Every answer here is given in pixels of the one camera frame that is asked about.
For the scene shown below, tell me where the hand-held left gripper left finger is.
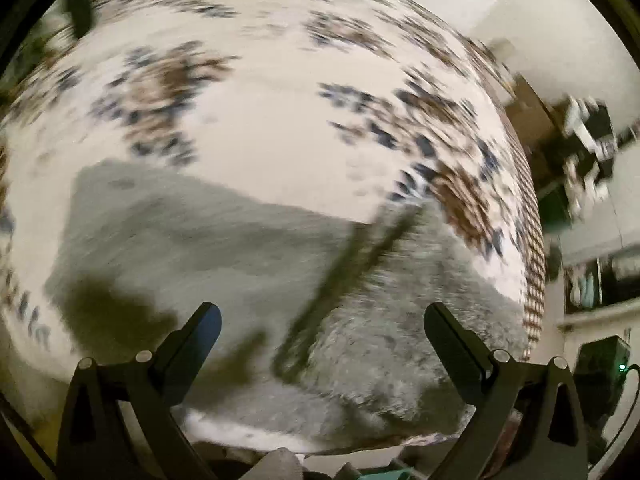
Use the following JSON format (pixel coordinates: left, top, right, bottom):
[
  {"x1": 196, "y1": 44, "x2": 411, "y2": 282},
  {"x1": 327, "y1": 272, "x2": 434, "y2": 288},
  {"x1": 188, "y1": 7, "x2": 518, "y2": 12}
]
[{"x1": 56, "y1": 302, "x2": 222, "y2": 480}]

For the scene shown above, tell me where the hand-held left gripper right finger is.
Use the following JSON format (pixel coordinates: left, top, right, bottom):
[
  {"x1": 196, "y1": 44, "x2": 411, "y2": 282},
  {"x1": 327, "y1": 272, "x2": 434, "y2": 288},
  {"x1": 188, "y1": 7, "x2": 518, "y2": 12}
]
[{"x1": 423, "y1": 302, "x2": 590, "y2": 480}]

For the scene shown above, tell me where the grey fluffy towel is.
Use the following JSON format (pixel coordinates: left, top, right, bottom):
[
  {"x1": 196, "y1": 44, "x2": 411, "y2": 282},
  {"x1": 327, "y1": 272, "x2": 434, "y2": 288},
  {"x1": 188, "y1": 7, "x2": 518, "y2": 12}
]
[{"x1": 45, "y1": 160, "x2": 531, "y2": 453}]

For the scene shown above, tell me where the rack with teal bins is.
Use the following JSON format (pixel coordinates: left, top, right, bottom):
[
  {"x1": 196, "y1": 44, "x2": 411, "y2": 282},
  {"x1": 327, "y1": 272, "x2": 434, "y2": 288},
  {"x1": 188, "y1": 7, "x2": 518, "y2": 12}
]
[{"x1": 345, "y1": 465, "x2": 416, "y2": 480}]

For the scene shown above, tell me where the white wardrobe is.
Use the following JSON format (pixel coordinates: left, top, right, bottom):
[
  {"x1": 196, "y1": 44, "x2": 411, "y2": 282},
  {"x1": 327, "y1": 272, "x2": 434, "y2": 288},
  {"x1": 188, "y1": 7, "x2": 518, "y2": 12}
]
[{"x1": 555, "y1": 110, "x2": 640, "y2": 321}]

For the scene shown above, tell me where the bed with floral sheet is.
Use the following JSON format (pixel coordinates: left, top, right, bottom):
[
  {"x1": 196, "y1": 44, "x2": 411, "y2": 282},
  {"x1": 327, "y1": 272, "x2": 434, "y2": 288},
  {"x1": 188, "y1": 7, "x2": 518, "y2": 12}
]
[{"x1": 0, "y1": 0, "x2": 546, "y2": 456}]

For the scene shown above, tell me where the black and white jacket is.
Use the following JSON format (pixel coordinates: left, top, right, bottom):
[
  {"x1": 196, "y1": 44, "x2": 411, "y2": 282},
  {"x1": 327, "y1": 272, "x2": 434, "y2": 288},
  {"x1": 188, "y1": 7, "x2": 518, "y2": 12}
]
[{"x1": 565, "y1": 97, "x2": 618, "y2": 161}]

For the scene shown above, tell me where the large cardboard box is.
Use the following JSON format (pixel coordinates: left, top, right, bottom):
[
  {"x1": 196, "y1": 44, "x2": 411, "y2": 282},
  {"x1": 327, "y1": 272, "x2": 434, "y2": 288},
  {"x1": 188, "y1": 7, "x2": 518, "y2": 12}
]
[{"x1": 502, "y1": 75, "x2": 556, "y2": 131}]

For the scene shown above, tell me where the black cloth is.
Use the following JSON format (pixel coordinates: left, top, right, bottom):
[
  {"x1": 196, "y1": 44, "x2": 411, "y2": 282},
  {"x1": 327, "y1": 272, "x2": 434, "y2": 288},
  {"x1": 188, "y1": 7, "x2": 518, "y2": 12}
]
[{"x1": 65, "y1": 0, "x2": 96, "y2": 41}]

